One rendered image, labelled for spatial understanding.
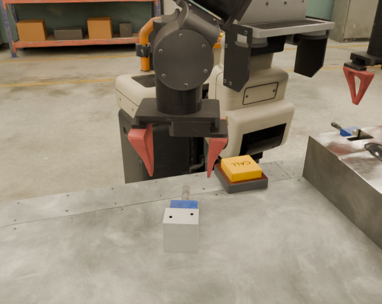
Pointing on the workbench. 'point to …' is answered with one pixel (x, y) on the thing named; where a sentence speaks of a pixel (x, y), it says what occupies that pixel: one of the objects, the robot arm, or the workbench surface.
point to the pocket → (359, 136)
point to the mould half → (355, 181)
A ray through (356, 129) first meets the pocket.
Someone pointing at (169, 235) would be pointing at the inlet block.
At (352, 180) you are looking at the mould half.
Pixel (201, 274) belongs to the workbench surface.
